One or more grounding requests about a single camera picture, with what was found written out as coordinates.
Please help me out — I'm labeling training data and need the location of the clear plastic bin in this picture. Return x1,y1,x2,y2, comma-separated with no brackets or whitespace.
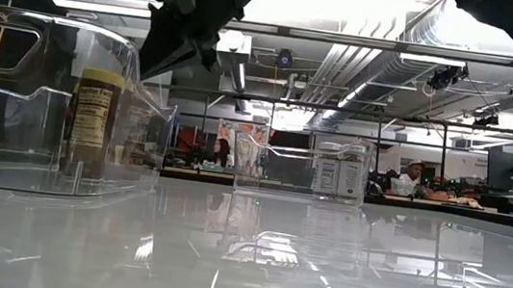
0,2,188,210
230,124,377,209

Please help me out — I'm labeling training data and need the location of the white ceiling box fixture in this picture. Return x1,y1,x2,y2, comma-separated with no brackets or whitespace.
218,29,255,57

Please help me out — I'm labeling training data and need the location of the colourful poster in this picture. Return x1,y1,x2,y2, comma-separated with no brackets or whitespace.
213,118,272,180

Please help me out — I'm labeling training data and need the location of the person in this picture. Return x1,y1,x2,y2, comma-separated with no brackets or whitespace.
208,136,235,171
388,155,430,199

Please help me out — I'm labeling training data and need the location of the black round ceiling camera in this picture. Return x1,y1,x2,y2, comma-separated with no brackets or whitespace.
274,47,296,70

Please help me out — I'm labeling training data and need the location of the black metal rack frame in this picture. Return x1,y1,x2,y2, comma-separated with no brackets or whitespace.
133,80,513,213

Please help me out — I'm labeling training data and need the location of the silver ceiling duct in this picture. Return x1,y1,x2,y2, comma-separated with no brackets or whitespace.
296,40,442,141

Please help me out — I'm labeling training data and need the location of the black ceiling camera rig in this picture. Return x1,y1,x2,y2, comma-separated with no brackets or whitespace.
426,61,471,95

